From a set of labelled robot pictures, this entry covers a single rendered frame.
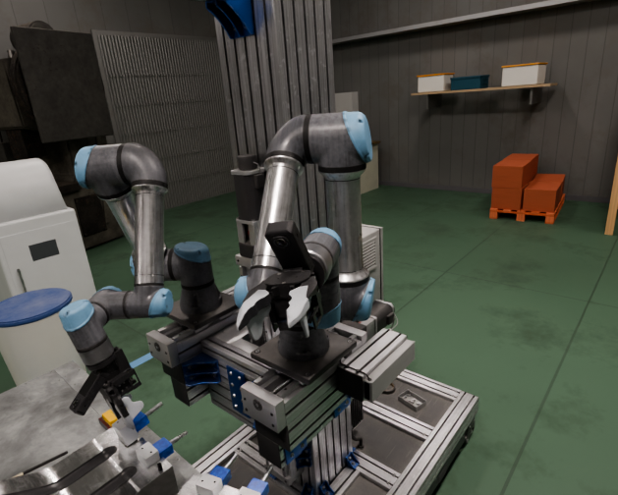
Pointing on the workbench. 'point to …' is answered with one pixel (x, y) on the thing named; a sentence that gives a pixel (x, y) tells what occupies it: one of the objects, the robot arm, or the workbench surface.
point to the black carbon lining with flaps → (84, 474)
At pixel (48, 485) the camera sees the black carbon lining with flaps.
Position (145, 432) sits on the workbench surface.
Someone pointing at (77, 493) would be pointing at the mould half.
